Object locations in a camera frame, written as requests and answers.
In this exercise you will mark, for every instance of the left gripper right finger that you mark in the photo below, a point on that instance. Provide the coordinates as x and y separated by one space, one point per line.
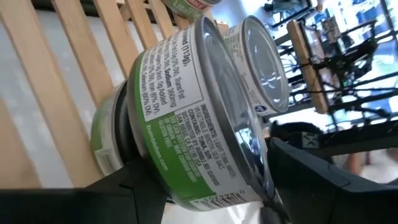
320 199

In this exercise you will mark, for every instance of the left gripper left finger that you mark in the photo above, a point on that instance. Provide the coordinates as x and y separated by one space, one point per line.
124 199

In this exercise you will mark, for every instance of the person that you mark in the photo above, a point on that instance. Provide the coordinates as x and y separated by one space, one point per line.
373 165

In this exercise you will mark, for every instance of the wooden slatted shelf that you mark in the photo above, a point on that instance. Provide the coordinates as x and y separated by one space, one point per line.
62 77

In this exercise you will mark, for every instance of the distant wooden table edge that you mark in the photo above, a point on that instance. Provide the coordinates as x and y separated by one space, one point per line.
308 68

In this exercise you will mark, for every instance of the Bumble Bee tuna can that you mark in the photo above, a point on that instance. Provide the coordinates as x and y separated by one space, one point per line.
264 65
105 140
186 124
186 7

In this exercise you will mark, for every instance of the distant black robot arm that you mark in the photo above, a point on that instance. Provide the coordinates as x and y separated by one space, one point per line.
351 59

